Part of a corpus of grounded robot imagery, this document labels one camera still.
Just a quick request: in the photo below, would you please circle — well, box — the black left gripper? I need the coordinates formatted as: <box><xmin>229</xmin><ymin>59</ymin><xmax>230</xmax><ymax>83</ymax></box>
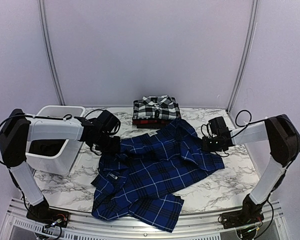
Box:
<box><xmin>95</xmin><ymin>132</ymin><xmax>121</xmax><ymax>154</ymax></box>

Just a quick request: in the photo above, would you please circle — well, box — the blue plaid long sleeve shirt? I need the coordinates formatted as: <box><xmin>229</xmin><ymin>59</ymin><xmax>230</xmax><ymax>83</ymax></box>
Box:
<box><xmin>91</xmin><ymin>118</ymin><xmax>225</xmax><ymax>232</ymax></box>

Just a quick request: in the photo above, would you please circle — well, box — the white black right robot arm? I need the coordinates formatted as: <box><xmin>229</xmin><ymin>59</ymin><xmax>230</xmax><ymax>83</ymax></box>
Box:
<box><xmin>202</xmin><ymin>114</ymin><xmax>300</xmax><ymax>229</ymax></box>

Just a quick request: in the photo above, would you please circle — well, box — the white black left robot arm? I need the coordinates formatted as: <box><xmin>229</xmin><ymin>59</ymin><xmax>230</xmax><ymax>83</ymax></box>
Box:
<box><xmin>0</xmin><ymin>108</ymin><xmax>121</xmax><ymax>223</ymax></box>

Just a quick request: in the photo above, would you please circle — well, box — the red black folded shirt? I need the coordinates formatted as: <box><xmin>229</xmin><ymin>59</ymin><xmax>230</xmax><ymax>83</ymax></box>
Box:
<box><xmin>132</xmin><ymin>104</ymin><xmax>181</xmax><ymax>128</ymax></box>

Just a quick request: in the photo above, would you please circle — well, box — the white plastic bin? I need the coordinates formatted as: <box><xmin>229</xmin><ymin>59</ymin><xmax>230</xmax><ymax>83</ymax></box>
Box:
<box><xmin>25</xmin><ymin>105</ymin><xmax>86</xmax><ymax>176</ymax></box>

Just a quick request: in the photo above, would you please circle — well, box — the black garment in bin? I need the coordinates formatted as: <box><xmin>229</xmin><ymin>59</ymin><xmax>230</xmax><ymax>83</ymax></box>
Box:
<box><xmin>28</xmin><ymin>139</ymin><xmax>65</xmax><ymax>157</ymax></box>

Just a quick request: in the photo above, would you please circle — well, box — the black white checked folded shirt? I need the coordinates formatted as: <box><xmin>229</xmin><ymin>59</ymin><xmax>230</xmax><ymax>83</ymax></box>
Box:
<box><xmin>132</xmin><ymin>95</ymin><xmax>181</xmax><ymax>120</ymax></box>

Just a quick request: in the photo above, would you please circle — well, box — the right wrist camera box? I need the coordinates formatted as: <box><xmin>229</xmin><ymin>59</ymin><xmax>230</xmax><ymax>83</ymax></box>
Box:
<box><xmin>208</xmin><ymin>116</ymin><xmax>229</xmax><ymax>136</ymax></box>

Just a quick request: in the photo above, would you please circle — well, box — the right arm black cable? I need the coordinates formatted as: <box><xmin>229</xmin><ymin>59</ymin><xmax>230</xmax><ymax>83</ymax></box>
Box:
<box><xmin>234</xmin><ymin>109</ymin><xmax>253</xmax><ymax>128</ymax></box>

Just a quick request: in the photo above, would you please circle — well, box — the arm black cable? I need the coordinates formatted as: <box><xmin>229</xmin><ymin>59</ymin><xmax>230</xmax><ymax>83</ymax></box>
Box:
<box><xmin>0</xmin><ymin>113</ymin><xmax>73</xmax><ymax>171</ymax></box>
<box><xmin>234</xmin><ymin>109</ymin><xmax>253</xmax><ymax>128</ymax></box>

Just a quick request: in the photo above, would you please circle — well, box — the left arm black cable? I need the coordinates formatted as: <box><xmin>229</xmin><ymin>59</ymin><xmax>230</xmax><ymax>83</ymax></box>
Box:
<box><xmin>0</xmin><ymin>113</ymin><xmax>73</xmax><ymax>171</ymax></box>

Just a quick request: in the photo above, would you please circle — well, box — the aluminium front rail frame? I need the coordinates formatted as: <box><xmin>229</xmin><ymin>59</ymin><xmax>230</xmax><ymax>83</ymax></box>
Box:
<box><xmin>0</xmin><ymin>198</ymin><xmax>291</xmax><ymax>240</ymax></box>

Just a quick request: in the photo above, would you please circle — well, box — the left aluminium wall post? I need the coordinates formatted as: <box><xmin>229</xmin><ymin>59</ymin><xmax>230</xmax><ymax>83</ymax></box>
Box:
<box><xmin>37</xmin><ymin>0</ymin><xmax>66</xmax><ymax>106</ymax></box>

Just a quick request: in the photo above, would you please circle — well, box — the aluminium wall post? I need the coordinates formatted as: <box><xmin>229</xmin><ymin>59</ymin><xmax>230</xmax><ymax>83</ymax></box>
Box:
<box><xmin>37</xmin><ymin>0</ymin><xmax>66</xmax><ymax>106</ymax></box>
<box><xmin>226</xmin><ymin>0</ymin><xmax>260</xmax><ymax>113</ymax></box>

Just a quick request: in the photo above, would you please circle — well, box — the right aluminium wall post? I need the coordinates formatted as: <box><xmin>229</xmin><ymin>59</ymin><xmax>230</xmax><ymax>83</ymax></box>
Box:
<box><xmin>226</xmin><ymin>0</ymin><xmax>260</xmax><ymax>113</ymax></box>

